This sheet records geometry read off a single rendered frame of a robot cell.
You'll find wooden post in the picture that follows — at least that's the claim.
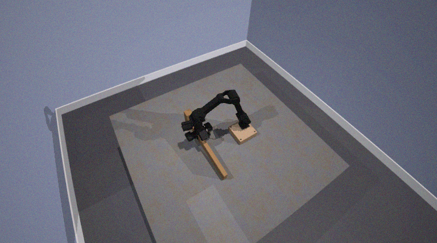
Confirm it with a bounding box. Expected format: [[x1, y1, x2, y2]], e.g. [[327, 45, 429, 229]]
[[184, 109, 192, 121]]

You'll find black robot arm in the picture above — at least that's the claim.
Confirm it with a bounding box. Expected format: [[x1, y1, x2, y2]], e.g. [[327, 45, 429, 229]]
[[181, 90, 251, 141]]

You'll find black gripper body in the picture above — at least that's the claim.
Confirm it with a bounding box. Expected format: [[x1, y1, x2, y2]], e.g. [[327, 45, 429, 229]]
[[185, 122, 213, 142]]

